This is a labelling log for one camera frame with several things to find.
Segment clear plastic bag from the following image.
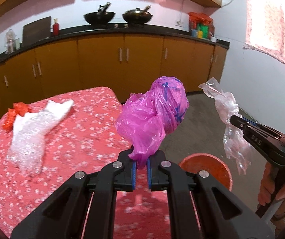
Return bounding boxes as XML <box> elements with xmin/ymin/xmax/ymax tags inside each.
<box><xmin>199</xmin><ymin>77</ymin><xmax>254</xmax><ymax>175</ymax></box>

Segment bubble wrap sheet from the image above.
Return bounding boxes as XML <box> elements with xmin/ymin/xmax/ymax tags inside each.
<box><xmin>7</xmin><ymin>100</ymin><xmax>74</xmax><ymax>175</ymax></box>

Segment red plastic bag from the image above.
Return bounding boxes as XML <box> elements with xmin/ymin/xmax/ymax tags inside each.
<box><xmin>3</xmin><ymin>102</ymin><xmax>32</xmax><ymax>132</ymax></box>

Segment magenta plastic bag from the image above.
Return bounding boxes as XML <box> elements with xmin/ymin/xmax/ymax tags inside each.
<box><xmin>115</xmin><ymin>76</ymin><xmax>189</xmax><ymax>169</ymax></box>

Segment red trash bucket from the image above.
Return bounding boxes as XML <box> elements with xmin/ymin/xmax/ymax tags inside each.
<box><xmin>179</xmin><ymin>153</ymin><xmax>233</xmax><ymax>191</ymax></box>

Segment right hand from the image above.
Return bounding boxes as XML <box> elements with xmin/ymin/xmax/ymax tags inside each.
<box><xmin>257</xmin><ymin>161</ymin><xmax>285</xmax><ymax>234</ymax></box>

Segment red floral tablecloth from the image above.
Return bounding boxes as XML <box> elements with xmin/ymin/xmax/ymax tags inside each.
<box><xmin>0</xmin><ymin>87</ymin><xmax>170</xmax><ymax>238</ymax></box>

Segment pink window curtain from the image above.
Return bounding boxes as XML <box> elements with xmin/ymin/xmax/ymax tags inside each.
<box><xmin>245</xmin><ymin>0</ymin><xmax>285</xmax><ymax>64</ymax></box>

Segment white cup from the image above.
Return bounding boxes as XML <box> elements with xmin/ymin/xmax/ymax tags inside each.
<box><xmin>211</xmin><ymin>37</ymin><xmax>217</xmax><ymax>43</ymax></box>

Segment green container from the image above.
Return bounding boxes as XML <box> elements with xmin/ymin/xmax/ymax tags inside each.
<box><xmin>197</xmin><ymin>23</ymin><xmax>209</xmax><ymax>39</ymax></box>

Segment red bag over containers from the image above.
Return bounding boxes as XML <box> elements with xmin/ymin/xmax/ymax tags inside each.
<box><xmin>188</xmin><ymin>12</ymin><xmax>213</xmax><ymax>32</ymax></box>

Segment lower wooden cabinets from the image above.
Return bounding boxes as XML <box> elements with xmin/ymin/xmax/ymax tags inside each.
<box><xmin>0</xmin><ymin>33</ymin><xmax>229</xmax><ymax>118</ymax></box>

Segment clear jar with bag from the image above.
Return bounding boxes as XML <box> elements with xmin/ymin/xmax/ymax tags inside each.
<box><xmin>5</xmin><ymin>29</ymin><xmax>20</xmax><ymax>54</ymax></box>

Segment black countertop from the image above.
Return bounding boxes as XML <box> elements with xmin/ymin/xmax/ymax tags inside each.
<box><xmin>0</xmin><ymin>23</ymin><xmax>230</xmax><ymax>64</ymax></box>

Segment dark cutting board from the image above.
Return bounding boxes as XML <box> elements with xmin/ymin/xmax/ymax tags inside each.
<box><xmin>22</xmin><ymin>16</ymin><xmax>52</xmax><ymax>47</ymax></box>

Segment red bottle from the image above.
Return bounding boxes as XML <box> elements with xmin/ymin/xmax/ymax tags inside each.
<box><xmin>53</xmin><ymin>18</ymin><xmax>59</xmax><ymax>36</ymax></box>

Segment right black wok with lid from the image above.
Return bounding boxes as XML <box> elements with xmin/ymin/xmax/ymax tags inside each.
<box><xmin>122</xmin><ymin>5</ymin><xmax>153</xmax><ymax>25</ymax></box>

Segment left black wok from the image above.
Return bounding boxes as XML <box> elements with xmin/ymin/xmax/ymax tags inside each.
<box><xmin>83</xmin><ymin>2</ymin><xmax>115</xmax><ymax>25</ymax></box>

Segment white wall socket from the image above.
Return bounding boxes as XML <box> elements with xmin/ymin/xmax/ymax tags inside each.
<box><xmin>175</xmin><ymin>20</ymin><xmax>183</xmax><ymax>27</ymax></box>

